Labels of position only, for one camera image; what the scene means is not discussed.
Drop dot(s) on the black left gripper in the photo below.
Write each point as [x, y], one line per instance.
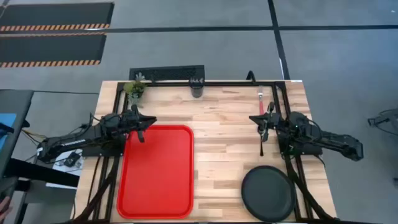
[132, 119]

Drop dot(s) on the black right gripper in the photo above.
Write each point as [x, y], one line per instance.
[270, 121]

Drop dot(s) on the blue patterned cup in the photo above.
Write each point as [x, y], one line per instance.
[196, 91]

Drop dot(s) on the black round plate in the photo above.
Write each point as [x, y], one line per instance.
[267, 194]

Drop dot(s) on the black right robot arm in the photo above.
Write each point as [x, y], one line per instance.
[335, 140]

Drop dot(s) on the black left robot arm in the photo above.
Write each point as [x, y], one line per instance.
[71, 143]

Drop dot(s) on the red plastic tray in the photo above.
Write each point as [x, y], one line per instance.
[155, 174]

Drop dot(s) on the pale green succulent plant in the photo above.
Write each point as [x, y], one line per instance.
[133, 100]

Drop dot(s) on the spiky green potted plant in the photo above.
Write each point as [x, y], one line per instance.
[135, 87]

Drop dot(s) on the black keyboard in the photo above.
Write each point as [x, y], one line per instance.
[166, 74]

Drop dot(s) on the small black device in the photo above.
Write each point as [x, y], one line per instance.
[72, 158]

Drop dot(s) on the white paper sheet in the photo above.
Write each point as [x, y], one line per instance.
[59, 165]

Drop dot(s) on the black desk crossbar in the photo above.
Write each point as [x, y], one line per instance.
[46, 172]

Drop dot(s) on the black hazard-striped floor mat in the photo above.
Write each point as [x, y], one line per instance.
[56, 14]
[49, 48]

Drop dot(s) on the dark grey desk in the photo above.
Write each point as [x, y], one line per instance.
[15, 102]

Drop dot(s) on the blue flat item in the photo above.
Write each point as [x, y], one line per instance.
[7, 124]

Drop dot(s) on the person's hand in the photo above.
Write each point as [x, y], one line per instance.
[3, 208]

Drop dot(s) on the black aluminium table frame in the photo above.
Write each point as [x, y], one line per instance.
[217, 84]

